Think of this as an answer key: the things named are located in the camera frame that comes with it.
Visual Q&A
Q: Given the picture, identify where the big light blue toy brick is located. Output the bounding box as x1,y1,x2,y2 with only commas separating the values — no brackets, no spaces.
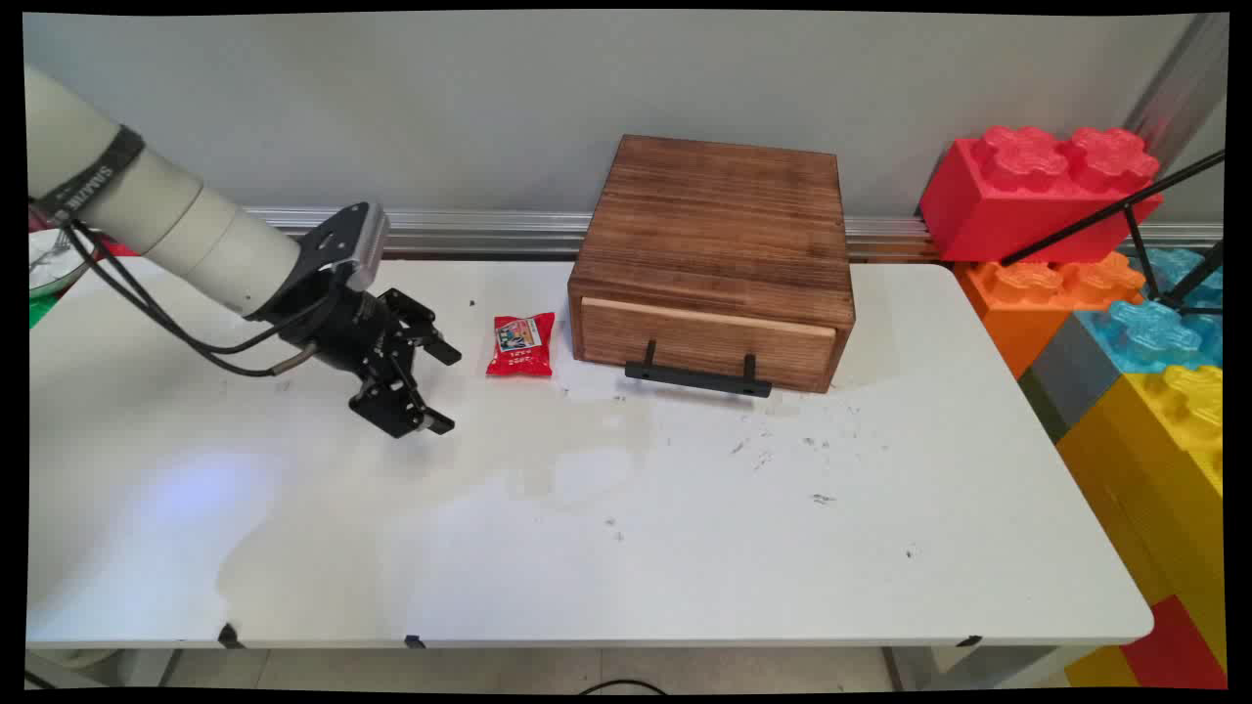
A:
1074,297,1206,374
1138,245,1226,306

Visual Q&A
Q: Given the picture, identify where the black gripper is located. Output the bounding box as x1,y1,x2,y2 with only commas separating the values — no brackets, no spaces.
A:
279,286,463,440

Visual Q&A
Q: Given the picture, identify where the big orange toy brick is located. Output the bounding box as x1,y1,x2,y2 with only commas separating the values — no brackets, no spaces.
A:
954,251,1148,381

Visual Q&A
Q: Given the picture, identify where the dark wooden drawer cabinet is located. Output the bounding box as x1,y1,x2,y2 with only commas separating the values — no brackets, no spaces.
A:
566,134,858,395

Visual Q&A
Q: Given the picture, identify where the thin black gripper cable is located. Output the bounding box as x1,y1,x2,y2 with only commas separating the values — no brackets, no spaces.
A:
57,219,329,378

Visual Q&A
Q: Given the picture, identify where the silver fork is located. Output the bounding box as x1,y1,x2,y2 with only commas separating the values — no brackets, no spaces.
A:
39,228,77,275

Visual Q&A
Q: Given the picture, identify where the red snack packet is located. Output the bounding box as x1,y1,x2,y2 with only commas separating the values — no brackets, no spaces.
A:
485,312,557,378

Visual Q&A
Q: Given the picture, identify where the white plate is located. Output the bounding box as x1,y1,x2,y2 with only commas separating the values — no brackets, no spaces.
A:
28,226,91,300

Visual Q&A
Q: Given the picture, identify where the big yellow toy brick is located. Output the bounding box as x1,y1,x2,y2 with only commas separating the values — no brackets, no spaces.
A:
1055,363,1228,672

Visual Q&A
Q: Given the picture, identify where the flat red toy brick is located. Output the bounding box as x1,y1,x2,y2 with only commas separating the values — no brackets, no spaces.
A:
1119,594,1228,691

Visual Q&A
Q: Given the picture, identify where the wooden drawer with black handle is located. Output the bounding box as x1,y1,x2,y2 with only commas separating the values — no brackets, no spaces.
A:
579,295,840,400

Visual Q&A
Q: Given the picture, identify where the slanted aluminium profile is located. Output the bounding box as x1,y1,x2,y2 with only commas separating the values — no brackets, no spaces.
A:
1122,13,1230,159

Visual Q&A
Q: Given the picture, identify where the black tripod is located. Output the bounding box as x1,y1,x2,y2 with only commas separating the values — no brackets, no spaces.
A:
999,148,1228,315

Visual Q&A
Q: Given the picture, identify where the small yellow toy brick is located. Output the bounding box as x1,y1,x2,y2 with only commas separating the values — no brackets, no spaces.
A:
1063,644,1141,689

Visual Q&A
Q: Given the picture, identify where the big red toy brick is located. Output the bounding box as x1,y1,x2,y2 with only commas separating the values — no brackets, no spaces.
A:
917,124,1166,266

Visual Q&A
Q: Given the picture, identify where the horizontal aluminium rail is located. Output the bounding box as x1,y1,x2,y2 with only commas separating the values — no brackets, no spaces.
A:
243,204,1225,264

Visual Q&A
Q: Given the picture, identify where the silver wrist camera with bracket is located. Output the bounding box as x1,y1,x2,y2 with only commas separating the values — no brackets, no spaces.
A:
291,201,391,293

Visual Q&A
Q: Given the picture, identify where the black velcro arm strap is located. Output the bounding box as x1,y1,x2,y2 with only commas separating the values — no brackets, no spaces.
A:
29,125,148,222

